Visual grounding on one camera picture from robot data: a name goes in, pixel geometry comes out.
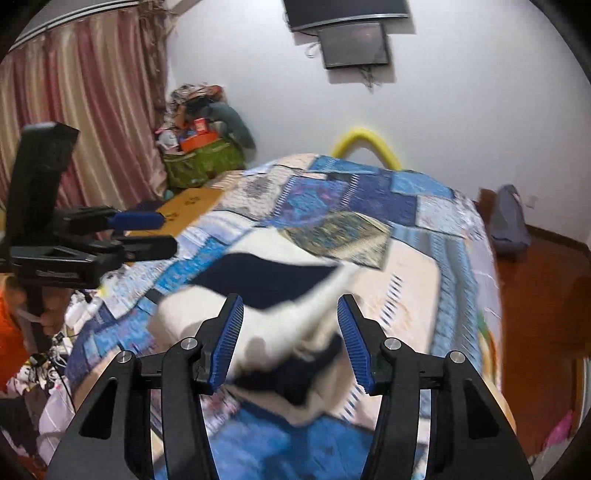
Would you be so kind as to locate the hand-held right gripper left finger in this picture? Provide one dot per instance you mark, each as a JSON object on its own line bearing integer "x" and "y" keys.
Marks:
{"x": 226, "y": 341}

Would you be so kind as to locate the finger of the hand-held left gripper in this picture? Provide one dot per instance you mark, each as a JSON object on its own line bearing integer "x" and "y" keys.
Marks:
{"x": 147, "y": 247}
{"x": 136, "y": 220}

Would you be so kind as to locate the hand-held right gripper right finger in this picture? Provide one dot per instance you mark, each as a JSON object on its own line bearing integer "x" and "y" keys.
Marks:
{"x": 358, "y": 341}

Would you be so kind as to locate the navy and cream striped sweater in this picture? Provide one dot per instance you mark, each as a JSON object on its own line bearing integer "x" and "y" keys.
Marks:
{"x": 268, "y": 281}

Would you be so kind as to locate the pile of patterned clothes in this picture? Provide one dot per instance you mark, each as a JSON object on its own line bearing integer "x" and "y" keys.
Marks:
{"x": 194, "y": 99}

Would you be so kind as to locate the mustard paw-print cloth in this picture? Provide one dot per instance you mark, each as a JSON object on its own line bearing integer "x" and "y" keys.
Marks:
{"x": 194, "y": 201}

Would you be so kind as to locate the pink and cream striped curtain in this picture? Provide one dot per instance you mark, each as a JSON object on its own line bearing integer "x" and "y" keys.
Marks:
{"x": 83, "y": 115}

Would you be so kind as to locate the blue patchwork blanket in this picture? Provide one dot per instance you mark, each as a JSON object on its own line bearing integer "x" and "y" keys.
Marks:
{"x": 415, "y": 286}

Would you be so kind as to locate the green fabric bag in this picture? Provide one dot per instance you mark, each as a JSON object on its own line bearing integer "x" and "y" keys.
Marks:
{"x": 203, "y": 164}

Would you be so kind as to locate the white printed cloth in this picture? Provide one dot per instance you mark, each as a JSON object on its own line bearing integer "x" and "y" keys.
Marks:
{"x": 85, "y": 309}

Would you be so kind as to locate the orange box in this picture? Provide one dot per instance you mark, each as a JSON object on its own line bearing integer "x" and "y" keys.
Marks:
{"x": 198, "y": 142}

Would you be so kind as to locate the red packet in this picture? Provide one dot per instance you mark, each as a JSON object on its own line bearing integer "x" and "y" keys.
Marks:
{"x": 201, "y": 125}

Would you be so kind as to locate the grey plush pillow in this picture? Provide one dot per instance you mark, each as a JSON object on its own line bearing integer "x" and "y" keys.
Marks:
{"x": 235, "y": 124}

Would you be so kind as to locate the person's orange top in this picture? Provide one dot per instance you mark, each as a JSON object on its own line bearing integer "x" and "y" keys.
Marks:
{"x": 11, "y": 337}

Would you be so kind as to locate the wooden bed footboard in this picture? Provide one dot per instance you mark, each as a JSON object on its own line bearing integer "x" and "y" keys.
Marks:
{"x": 485, "y": 207}

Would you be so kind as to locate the grey bag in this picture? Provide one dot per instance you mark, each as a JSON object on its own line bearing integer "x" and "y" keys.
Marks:
{"x": 508, "y": 221}

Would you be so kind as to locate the yellow foam tube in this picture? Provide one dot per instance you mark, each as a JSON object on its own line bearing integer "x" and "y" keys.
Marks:
{"x": 364, "y": 134}

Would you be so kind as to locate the pink plastic bag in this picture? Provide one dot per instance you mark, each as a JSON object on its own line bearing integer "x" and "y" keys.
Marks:
{"x": 558, "y": 431}

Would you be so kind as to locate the white curtain rail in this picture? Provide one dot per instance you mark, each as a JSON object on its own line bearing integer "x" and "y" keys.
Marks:
{"x": 69, "y": 21}

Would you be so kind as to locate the white wall socket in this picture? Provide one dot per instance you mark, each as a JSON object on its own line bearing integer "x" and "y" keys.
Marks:
{"x": 532, "y": 201}

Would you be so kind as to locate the small black wall monitor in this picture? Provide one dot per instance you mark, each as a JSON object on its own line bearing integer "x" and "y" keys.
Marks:
{"x": 354, "y": 45}

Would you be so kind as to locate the large black wall television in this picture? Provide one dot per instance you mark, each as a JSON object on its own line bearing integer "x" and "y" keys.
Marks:
{"x": 346, "y": 11}

